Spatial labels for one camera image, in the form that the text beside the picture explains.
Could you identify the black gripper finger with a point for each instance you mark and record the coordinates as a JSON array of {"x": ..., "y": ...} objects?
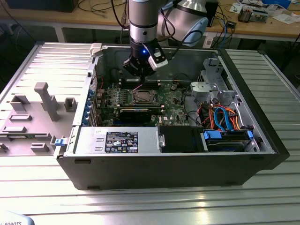
[
  {"x": 148, "y": 72},
  {"x": 131, "y": 68}
]

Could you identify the metal locking lever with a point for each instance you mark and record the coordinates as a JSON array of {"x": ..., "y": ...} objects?
[{"x": 137, "y": 87}]

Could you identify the silver CPU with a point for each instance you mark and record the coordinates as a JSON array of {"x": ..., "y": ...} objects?
[{"x": 143, "y": 96}]

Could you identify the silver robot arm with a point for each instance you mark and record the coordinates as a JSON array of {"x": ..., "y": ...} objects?
[{"x": 143, "y": 14}]

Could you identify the CPU socket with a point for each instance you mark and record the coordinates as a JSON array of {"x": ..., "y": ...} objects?
[{"x": 144, "y": 102}]

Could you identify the finned CPU cooler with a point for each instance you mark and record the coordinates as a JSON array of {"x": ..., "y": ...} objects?
[{"x": 245, "y": 14}]

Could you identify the round coin cell battery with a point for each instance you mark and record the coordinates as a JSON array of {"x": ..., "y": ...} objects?
[{"x": 173, "y": 87}]

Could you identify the green motherboard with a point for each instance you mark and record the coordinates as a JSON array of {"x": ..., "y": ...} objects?
[{"x": 171, "y": 103}]

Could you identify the green RAM stick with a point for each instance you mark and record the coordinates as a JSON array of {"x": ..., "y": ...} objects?
[{"x": 131, "y": 107}]

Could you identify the pale grey case latch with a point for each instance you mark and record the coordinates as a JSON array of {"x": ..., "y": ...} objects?
[{"x": 95, "y": 49}]

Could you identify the black graphics card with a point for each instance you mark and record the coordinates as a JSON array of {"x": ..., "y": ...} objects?
[{"x": 134, "y": 116}]

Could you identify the grey metal disk bay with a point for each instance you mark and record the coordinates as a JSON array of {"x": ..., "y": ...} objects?
[{"x": 201, "y": 91}]

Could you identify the silver power supply unit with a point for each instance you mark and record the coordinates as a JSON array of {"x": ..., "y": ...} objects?
[{"x": 145, "y": 140}]

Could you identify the wooden desk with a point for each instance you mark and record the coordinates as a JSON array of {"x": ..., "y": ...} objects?
[{"x": 70, "y": 20}]

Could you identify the black upright box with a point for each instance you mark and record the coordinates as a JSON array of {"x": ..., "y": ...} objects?
[{"x": 213, "y": 14}]

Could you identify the small black box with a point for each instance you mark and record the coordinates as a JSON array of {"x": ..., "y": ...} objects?
[{"x": 231, "y": 24}]

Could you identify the black and grey PC case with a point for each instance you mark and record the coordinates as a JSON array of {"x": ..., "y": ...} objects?
[{"x": 152, "y": 168}]

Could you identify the blue plastic latch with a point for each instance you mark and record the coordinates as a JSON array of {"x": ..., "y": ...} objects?
[{"x": 59, "y": 142}]

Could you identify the hard disk in blue carrier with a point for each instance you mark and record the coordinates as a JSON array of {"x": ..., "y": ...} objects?
[{"x": 225, "y": 144}]

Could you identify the grey parts rack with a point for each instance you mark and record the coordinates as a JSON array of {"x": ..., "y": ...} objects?
[{"x": 35, "y": 131}]

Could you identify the grey metal device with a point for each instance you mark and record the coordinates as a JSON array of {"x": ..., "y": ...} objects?
[{"x": 259, "y": 15}]

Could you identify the blue flat box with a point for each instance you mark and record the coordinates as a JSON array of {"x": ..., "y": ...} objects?
[{"x": 276, "y": 2}]

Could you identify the white paper sheets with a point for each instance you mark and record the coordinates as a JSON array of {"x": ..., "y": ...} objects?
[{"x": 284, "y": 18}]

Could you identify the pale blue teach pendant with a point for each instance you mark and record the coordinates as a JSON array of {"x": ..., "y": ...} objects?
[{"x": 14, "y": 219}]

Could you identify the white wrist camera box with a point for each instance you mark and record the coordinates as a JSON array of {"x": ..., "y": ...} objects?
[{"x": 159, "y": 62}]

